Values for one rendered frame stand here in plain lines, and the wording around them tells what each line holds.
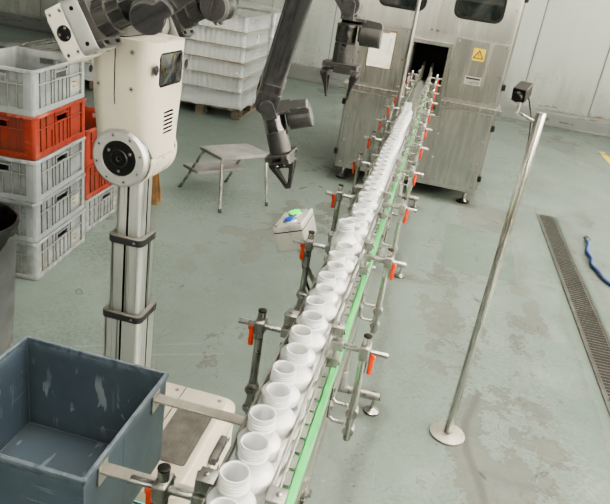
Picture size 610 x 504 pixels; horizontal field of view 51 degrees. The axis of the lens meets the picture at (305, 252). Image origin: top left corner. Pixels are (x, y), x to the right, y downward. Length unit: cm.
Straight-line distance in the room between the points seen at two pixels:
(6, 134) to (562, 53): 934
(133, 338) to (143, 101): 74
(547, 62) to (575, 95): 71
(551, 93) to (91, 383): 1053
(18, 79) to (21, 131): 25
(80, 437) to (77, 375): 16
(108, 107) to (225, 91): 605
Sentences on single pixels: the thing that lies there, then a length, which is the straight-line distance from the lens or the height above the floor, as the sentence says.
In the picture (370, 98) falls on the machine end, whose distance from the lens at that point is 583.
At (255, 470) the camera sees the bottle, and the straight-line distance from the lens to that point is 84.
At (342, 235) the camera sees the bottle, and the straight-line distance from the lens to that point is 146.
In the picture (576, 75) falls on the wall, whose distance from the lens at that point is 1147.
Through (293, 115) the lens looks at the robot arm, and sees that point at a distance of 164.
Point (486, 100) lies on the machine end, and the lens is 580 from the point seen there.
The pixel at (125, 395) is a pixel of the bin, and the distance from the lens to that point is 138.
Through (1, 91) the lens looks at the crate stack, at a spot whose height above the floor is 99.
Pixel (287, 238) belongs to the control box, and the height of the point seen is 108.
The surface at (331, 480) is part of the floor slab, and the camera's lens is 253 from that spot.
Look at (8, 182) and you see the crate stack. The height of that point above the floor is 53.
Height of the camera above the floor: 170
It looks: 23 degrees down
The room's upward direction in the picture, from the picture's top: 9 degrees clockwise
